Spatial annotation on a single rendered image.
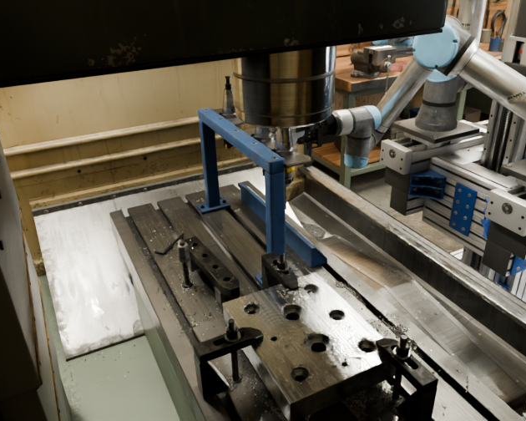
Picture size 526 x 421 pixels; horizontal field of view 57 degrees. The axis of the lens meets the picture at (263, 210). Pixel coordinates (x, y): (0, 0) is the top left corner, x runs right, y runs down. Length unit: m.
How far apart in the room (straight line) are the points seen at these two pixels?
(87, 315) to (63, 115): 0.65
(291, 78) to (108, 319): 1.08
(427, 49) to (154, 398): 1.15
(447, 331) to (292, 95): 0.90
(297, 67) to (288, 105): 0.05
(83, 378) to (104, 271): 0.36
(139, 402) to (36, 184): 0.83
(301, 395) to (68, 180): 1.22
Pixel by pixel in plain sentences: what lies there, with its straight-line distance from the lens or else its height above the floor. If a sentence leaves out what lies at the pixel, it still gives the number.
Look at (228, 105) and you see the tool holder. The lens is 1.42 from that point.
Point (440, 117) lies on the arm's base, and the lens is 1.89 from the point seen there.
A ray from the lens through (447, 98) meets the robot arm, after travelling 1.89.
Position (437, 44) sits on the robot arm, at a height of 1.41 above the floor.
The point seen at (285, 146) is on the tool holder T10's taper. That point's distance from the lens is 1.14.
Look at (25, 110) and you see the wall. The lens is 1.74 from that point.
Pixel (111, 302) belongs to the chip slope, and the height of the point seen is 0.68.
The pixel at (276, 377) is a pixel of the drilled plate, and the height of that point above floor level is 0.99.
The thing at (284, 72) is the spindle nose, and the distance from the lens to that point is 0.70.
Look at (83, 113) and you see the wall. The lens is 1.75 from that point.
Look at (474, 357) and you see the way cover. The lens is 1.40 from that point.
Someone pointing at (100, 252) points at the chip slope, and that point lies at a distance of 1.72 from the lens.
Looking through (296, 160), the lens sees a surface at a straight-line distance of 1.11.
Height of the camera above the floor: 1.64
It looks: 28 degrees down
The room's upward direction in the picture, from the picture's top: 2 degrees counter-clockwise
